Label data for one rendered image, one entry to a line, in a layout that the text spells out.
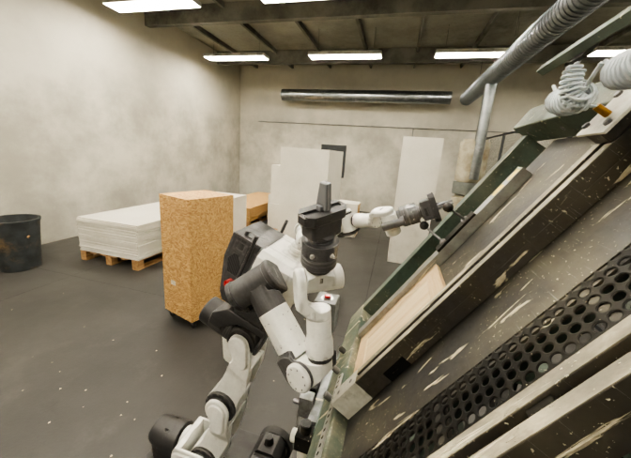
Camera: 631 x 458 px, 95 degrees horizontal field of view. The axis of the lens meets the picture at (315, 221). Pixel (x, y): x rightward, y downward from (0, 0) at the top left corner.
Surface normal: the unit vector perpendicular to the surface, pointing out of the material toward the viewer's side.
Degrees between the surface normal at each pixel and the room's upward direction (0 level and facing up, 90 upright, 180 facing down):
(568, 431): 90
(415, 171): 90
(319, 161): 90
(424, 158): 90
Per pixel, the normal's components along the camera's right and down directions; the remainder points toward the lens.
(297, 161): -0.26, 0.20
